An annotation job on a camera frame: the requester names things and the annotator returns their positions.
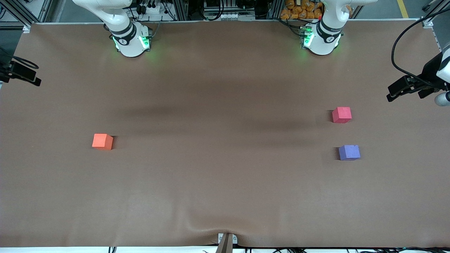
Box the orange foam block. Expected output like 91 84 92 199
92 134 114 150

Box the white power strip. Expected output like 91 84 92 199
140 3 166 15

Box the brown bar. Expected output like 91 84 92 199
216 234 233 253

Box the purple foam block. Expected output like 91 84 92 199
339 144 361 161

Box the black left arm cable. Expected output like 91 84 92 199
391 8 450 88

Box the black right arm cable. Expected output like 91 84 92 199
0 46 39 69

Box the brown table mat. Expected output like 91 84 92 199
0 19 450 248

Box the pile of orange bags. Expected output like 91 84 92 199
280 0 324 20

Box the metal bracket plate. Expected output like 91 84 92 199
218 233 238 245

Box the white connector strip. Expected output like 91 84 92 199
204 12 246 21

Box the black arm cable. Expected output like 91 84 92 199
0 46 39 69
391 8 450 88

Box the aluminium frame post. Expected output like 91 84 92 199
5 0 33 29
422 0 450 27
269 0 284 20
172 0 189 21

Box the red foam block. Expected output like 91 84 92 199
332 107 352 124

